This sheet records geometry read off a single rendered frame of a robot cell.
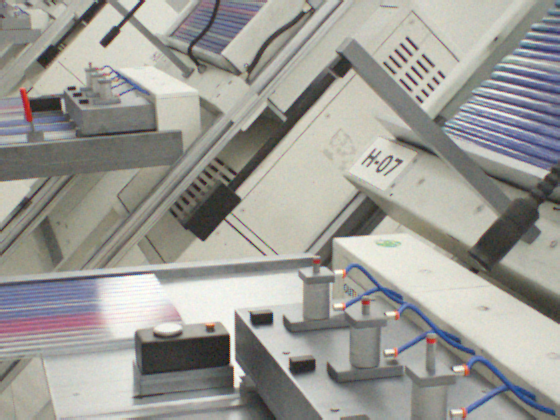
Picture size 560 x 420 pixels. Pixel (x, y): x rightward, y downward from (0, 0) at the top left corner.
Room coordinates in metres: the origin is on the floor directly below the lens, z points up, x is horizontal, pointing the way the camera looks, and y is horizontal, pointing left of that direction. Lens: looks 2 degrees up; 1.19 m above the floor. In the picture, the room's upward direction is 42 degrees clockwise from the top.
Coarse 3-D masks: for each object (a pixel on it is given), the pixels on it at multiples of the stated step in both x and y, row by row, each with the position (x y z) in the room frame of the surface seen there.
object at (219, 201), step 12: (216, 192) 0.82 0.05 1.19; (228, 192) 0.82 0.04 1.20; (204, 204) 0.82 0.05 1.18; (216, 204) 0.82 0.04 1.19; (228, 204) 0.82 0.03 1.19; (192, 216) 0.82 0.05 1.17; (204, 216) 0.82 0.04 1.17; (216, 216) 0.82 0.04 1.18; (192, 228) 0.82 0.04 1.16; (204, 228) 0.82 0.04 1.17; (216, 228) 0.82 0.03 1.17; (204, 240) 0.82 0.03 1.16
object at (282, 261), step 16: (272, 256) 1.25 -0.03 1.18; (288, 256) 1.25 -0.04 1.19; (304, 256) 1.25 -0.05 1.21; (64, 272) 1.20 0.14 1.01; (80, 272) 1.19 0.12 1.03; (96, 272) 1.19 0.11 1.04; (112, 272) 1.20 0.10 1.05; (128, 272) 1.20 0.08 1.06; (144, 272) 1.20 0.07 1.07; (160, 272) 1.21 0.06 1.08; (176, 272) 1.21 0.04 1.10; (192, 272) 1.22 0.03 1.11; (208, 272) 1.22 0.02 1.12; (224, 272) 1.23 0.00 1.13
